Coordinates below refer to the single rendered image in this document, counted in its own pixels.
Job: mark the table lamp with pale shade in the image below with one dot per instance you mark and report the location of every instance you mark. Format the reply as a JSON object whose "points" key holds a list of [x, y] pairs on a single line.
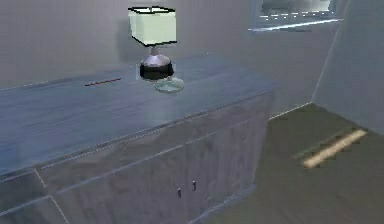
{"points": [[153, 30]]}

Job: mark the thin red pencil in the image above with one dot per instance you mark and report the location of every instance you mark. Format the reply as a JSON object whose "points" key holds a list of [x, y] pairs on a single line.
{"points": [[102, 82]]}

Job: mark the grey wooden cupboard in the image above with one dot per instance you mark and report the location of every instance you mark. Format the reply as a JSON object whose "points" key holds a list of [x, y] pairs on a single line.
{"points": [[140, 143]]}

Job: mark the window with pale sill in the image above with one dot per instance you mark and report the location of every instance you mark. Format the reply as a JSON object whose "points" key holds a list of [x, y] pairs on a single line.
{"points": [[293, 15]]}

